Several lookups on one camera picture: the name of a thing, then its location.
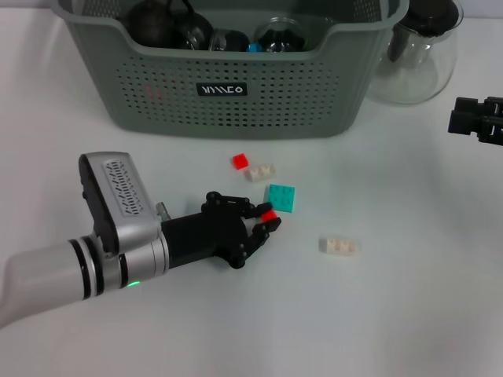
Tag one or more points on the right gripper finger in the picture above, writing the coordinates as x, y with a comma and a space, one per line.
465, 105
460, 123

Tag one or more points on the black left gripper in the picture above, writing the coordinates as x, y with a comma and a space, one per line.
208, 235

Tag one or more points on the small red toy brick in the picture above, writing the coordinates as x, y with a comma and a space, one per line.
269, 215
239, 161

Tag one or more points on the teal square toy plate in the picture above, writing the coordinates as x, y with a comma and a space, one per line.
282, 196

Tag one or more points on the white toy brick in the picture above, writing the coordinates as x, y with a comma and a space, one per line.
340, 245
260, 172

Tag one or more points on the blue square toy plate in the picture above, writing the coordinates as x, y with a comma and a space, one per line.
254, 48

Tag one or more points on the glass teacup with black holder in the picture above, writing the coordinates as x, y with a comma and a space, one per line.
236, 41
196, 29
280, 39

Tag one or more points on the grey-green perforated storage bin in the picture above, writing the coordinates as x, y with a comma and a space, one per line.
275, 110

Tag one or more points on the glass carafe with black lid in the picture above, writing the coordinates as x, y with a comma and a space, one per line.
416, 78

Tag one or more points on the dark clay teapot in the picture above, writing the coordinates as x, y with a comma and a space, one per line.
151, 23

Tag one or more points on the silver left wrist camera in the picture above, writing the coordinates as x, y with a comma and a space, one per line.
118, 196

